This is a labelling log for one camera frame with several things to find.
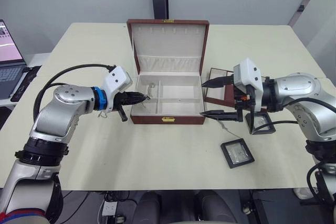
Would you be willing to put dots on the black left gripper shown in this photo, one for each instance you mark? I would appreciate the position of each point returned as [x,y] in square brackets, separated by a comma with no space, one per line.
[123,99]

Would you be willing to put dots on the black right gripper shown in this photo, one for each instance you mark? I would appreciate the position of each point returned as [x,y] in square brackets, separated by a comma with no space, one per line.
[241,93]

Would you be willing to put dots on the brown tray with white lining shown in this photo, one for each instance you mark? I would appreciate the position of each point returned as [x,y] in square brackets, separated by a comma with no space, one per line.
[216,94]

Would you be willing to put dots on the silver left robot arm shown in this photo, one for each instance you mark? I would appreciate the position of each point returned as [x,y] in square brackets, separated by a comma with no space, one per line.
[50,113]

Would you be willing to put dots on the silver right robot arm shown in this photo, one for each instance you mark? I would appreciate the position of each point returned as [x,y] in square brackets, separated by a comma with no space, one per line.
[296,87]

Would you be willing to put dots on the black framed display case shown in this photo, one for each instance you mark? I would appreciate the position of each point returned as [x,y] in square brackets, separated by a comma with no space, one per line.
[263,121]
[237,153]

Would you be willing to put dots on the brown wooden jewelry box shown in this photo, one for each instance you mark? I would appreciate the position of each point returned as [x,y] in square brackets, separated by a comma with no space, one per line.
[168,48]

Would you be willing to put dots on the black box under table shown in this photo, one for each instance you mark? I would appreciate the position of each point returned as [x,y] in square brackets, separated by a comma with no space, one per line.
[275,208]

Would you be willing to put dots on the dark rounded shape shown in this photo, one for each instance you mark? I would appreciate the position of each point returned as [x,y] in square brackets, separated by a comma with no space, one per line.
[147,208]
[215,205]

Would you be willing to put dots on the small caster wheel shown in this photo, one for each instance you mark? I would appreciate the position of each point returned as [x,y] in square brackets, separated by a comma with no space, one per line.
[246,208]

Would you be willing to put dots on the white power strip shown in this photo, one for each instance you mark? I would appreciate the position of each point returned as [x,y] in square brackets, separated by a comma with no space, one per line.
[109,208]

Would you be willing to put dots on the open grey laptop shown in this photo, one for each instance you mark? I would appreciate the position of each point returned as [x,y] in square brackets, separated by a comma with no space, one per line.
[8,64]

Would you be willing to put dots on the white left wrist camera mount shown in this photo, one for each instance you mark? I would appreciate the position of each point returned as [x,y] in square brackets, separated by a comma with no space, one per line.
[116,79]

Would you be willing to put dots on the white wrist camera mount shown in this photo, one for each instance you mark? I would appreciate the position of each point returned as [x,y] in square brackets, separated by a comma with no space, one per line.
[249,72]
[116,79]

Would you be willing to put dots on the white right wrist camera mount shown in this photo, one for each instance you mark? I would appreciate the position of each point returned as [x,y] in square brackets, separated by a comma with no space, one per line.
[249,72]

